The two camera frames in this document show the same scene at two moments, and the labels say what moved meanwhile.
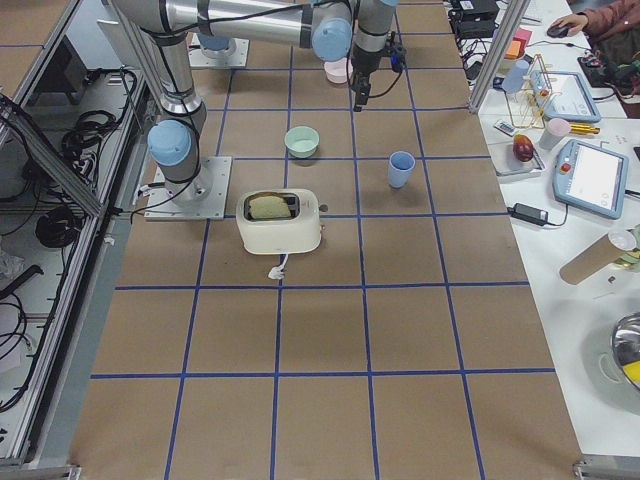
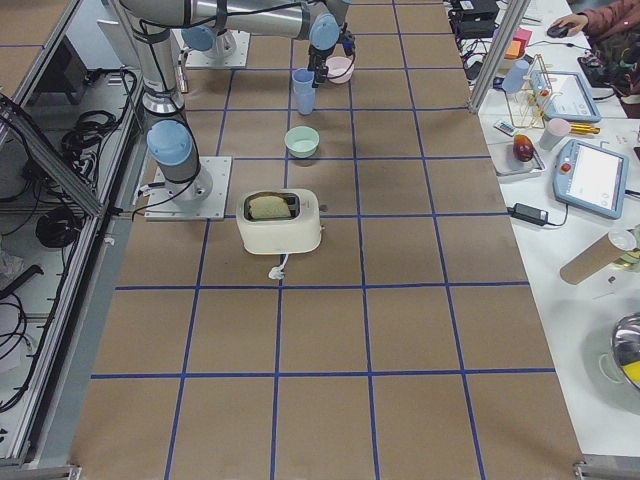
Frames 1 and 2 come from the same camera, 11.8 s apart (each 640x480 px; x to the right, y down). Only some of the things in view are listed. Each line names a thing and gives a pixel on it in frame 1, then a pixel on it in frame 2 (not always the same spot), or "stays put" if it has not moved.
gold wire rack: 528,102 stays put
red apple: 523,148 stays put
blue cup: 401,164 to 302,80
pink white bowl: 337,71 stays put
